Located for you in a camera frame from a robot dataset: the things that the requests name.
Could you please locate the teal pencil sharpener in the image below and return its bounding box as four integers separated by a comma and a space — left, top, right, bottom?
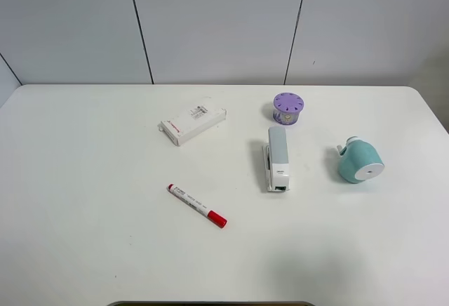
337, 136, 385, 184

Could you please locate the red white marker pen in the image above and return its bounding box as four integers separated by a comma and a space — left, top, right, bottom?
168, 184, 227, 228

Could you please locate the white cardboard box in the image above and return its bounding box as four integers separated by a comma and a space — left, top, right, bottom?
158, 97, 227, 147

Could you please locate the purple round container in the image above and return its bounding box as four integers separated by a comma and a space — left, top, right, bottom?
273, 92, 304, 126

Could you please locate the white grey stapler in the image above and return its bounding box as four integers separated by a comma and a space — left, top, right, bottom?
262, 126, 290, 192

